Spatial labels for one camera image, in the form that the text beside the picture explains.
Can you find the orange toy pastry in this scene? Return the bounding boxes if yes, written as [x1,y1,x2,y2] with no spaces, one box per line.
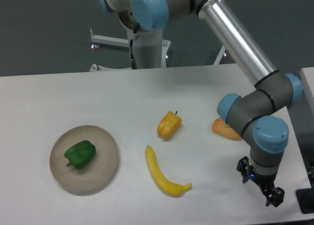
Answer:
[211,117,241,141]

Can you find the green toy bell pepper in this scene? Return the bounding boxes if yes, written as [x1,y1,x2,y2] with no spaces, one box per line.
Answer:
[64,140,96,170]

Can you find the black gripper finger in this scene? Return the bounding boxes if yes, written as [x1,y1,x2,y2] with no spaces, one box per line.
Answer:
[260,183,285,207]
[236,156,250,183]

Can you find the beige round plate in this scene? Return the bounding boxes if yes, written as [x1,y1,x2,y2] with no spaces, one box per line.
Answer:
[50,125,119,196]

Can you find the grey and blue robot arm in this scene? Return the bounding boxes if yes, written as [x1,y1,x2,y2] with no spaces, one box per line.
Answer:
[99,0,303,206]

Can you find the yellow toy banana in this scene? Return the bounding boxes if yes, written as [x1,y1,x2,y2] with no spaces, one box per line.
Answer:
[145,145,192,197]

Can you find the white side table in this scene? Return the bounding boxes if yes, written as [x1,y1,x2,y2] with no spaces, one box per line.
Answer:
[300,67,314,111]

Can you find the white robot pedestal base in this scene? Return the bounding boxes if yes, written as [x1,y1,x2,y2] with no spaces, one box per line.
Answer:
[88,11,230,72]

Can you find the black device at edge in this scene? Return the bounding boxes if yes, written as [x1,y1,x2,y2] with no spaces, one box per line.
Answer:
[295,188,314,214]

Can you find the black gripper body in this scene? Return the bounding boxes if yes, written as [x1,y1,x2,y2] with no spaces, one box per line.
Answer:
[248,164,279,188]

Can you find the yellow toy bell pepper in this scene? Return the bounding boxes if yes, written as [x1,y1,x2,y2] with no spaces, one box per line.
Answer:
[157,111,182,140]

